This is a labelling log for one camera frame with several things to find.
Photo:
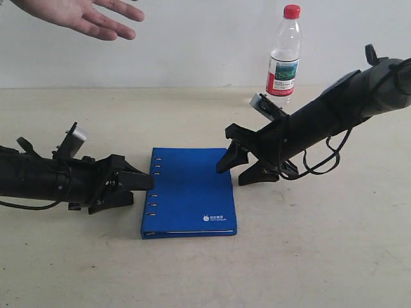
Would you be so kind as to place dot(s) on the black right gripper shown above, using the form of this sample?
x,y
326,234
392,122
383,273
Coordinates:
x,y
265,144

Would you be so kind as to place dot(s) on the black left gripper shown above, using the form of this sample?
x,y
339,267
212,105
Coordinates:
x,y
105,184

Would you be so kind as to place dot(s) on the blue ring binder notebook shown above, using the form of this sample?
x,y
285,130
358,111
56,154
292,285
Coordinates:
x,y
190,198

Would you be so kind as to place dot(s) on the clear plastic water bottle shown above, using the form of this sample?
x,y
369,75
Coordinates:
x,y
284,57

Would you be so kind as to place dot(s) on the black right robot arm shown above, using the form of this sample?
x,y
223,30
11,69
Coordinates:
x,y
352,100

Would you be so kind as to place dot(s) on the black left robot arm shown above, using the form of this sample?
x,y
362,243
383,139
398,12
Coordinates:
x,y
27,175

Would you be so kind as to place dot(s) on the person's bare hand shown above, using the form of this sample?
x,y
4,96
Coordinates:
x,y
82,17

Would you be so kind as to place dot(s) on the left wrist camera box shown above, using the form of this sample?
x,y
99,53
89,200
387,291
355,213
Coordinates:
x,y
73,141

